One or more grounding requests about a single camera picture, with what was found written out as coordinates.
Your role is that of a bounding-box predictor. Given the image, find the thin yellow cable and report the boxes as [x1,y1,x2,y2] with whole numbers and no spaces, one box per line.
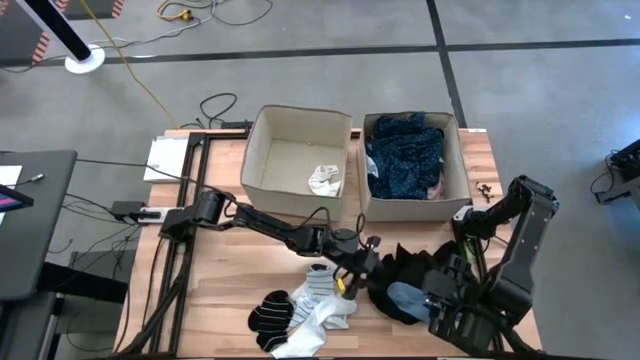
[78,0,180,130]

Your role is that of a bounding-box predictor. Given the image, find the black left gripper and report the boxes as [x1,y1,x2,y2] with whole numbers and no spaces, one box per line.
[329,229,384,301]

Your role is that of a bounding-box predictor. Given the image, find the white booklet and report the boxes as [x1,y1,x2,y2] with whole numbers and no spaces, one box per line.
[143,135,190,184]

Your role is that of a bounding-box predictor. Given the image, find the white power strip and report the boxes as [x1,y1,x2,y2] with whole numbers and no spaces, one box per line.
[135,205,169,225]

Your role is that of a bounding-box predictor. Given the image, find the beige fabric storage bin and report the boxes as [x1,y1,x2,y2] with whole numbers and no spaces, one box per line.
[357,110,474,224]
[239,103,354,221]

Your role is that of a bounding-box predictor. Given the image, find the black desk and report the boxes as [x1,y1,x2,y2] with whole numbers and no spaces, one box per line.
[0,148,79,302]

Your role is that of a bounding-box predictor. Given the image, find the plain white sock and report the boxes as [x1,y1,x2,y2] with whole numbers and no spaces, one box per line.
[323,312,352,331]
[272,299,359,360]

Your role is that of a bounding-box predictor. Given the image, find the black floor cable loop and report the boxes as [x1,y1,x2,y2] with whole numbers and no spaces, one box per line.
[178,92,239,130]

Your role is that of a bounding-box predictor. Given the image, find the black power cable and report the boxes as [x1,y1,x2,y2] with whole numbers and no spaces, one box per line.
[74,157,211,194]

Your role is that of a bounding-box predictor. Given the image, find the white pole round base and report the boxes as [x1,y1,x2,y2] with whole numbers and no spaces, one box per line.
[22,0,107,75]

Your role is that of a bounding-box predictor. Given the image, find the grey floor cable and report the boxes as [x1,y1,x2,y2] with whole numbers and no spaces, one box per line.
[0,0,221,74]

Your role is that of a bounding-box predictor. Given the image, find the black power adapter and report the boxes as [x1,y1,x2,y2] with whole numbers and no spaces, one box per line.
[109,200,146,221]

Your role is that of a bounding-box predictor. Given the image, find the white paper sheet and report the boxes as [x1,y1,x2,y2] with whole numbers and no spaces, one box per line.
[0,164,24,190]

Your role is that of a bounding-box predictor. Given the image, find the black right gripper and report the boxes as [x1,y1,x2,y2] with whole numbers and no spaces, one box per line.
[423,252,532,354]

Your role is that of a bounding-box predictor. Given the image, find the black equipment with cables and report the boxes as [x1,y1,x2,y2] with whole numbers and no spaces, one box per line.
[589,138,640,206]

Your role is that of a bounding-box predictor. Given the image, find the white sock black logo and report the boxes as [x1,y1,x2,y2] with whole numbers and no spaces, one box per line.
[306,164,345,198]

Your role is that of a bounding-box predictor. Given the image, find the navy white-dotted shirt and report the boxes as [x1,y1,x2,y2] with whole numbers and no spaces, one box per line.
[364,112,446,201]

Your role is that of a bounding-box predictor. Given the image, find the black garment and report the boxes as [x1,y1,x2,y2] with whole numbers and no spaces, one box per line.
[367,242,464,327]

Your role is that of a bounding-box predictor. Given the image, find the black striped sock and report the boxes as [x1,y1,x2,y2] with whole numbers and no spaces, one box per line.
[248,289,296,353]

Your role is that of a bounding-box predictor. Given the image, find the tablet with red screen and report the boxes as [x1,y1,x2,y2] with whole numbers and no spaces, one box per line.
[0,183,35,214]

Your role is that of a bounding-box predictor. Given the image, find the hazard-striped black panel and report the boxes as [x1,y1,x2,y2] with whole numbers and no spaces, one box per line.
[0,0,69,67]
[58,0,126,21]

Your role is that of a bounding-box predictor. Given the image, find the white teal-striped sock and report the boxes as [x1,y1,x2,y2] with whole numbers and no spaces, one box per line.
[289,264,337,329]

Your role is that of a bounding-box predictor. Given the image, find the blue-grey sock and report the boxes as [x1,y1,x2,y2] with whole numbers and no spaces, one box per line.
[387,281,434,324]

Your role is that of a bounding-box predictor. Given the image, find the yellow cord coil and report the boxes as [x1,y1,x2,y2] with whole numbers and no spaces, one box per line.
[156,0,194,22]

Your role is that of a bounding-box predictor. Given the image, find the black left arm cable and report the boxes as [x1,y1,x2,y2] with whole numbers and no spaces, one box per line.
[234,199,369,246]

